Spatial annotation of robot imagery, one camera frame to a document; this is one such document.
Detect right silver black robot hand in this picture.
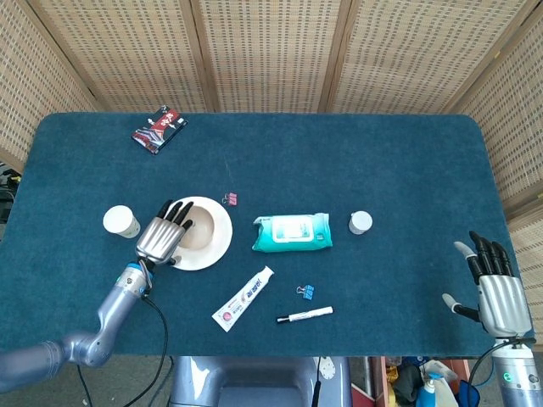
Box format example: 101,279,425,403
441,231,535,340

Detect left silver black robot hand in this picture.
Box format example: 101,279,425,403
134,198,195,267

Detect beige bowl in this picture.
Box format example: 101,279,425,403
176,203,216,251

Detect white floral paper cup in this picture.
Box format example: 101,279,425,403
102,204,142,239

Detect white round plate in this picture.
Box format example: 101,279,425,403
168,195,234,271

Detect dark blue cloth pouch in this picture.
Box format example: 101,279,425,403
458,380,483,407

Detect white pink toothpaste tube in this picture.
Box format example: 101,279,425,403
211,265,275,334

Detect white plastic bag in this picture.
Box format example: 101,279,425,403
419,360,460,407

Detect blue spray bottle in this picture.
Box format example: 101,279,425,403
415,371,438,407

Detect teal wet wipes pack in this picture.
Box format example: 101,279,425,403
251,211,333,253

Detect black equipment stand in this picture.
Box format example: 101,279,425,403
0,161,22,224

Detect blue felt table cover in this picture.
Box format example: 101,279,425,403
0,112,535,357

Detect white black marker pen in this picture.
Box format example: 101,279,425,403
277,305,334,325

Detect small white lidded jar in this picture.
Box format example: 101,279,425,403
348,210,373,235

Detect grey-blue robot torso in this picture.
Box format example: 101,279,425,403
169,355,353,407

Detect woven bamboo folding screen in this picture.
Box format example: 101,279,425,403
0,0,543,340

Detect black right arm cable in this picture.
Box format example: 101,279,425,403
468,337,536,407

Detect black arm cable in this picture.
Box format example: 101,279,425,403
468,337,536,407
126,261,170,407

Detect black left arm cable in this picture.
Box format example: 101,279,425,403
126,261,170,407

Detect black floor cable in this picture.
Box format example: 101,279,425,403
77,365,93,407

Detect black torso cable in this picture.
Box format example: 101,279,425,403
312,357,323,407

